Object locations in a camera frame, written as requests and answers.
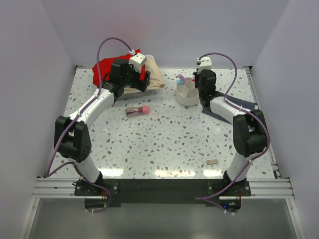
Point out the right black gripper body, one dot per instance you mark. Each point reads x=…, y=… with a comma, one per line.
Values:
x=197, y=86

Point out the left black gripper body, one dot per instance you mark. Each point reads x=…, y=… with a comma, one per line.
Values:
x=133, y=78

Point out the blue white eraser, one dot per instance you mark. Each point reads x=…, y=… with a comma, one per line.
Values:
x=180, y=82

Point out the pink purple correction tape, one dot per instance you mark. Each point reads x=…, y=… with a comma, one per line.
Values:
x=181, y=78

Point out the beige small eraser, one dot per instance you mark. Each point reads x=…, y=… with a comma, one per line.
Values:
x=212, y=162

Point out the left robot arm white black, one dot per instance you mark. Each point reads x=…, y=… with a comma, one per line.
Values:
x=72, y=139

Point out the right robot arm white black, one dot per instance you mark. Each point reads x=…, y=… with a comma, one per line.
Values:
x=250, y=135

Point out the beige folded cloth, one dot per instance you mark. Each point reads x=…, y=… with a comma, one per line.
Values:
x=156, y=80

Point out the white plastic basket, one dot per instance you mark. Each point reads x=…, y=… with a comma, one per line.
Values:
x=127, y=92

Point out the dark blue towel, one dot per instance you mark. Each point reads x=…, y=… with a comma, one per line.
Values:
x=225, y=110

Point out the white round divided organizer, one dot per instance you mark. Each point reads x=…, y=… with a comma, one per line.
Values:
x=187, y=94

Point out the red folded cloth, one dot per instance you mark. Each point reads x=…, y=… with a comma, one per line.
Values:
x=105, y=67

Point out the clear pen case pink cap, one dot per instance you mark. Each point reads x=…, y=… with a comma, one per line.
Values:
x=136, y=111

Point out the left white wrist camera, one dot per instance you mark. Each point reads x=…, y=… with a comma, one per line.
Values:
x=138, y=60

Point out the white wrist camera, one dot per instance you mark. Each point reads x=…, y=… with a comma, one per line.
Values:
x=138, y=60
x=203, y=63

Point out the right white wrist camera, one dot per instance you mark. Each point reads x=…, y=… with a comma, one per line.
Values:
x=203, y=63

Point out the aluminium frame rail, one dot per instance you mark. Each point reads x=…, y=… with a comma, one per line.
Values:
x=276, y=188

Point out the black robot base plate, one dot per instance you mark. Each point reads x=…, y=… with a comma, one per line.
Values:
x=160, y=191

